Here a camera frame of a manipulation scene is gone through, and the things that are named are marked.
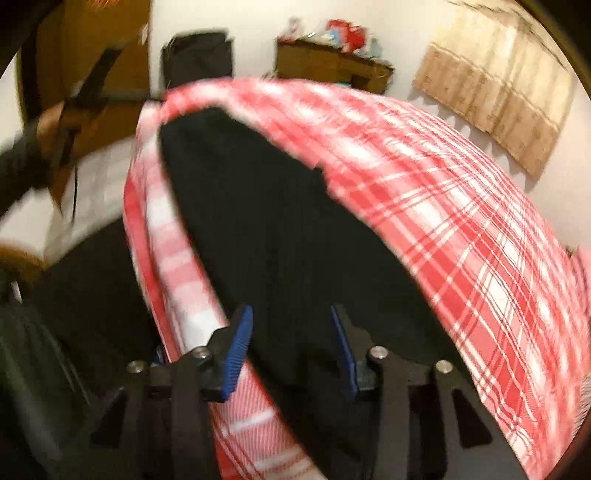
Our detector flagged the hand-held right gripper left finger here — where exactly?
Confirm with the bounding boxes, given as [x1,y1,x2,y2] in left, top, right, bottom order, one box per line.
[55,305,254,480]

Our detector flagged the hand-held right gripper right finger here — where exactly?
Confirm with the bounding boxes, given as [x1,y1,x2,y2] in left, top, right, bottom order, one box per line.
[330,304,527,480]

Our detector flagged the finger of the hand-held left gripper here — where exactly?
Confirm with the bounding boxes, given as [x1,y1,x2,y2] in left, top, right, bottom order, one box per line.
[90,91,163,105]

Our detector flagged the black pants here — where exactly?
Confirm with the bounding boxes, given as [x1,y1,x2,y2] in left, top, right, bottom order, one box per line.
[157,107,467,480]

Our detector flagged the person's left forearm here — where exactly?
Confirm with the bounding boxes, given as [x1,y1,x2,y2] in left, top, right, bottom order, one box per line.
[0,117,52,217]

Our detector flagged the person's left hand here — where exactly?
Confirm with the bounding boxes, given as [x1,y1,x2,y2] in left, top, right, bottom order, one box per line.
[37,104,89,158]

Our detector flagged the brown wooden door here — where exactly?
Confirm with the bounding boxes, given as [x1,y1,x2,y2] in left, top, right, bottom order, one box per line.
[17,0,154,208]

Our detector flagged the black bag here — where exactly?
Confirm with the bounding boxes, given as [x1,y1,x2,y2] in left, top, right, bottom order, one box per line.
[161,30,234,92]

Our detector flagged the red plaid bed sheet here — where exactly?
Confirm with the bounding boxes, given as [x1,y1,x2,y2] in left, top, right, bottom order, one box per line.
[122,76,591,480]

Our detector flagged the small white pink item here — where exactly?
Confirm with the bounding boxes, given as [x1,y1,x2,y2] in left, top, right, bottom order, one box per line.
[283,17,306,45]

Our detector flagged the brown wooden dresser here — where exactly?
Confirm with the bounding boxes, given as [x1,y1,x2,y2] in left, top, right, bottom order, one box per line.
[274,39,396,96]

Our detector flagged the dark cloth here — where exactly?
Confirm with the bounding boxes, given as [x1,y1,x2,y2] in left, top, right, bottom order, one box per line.
[0,295,100,480]

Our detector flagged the red gift bag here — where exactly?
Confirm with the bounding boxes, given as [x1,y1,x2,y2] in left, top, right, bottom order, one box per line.
[327,19,370,52]

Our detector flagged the pink pillow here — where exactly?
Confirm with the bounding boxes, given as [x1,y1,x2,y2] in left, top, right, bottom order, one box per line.
[566,244,591,288]

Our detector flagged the beige patterned curtain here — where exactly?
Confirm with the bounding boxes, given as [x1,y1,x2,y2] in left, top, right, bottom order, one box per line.
[412,0,579,181]

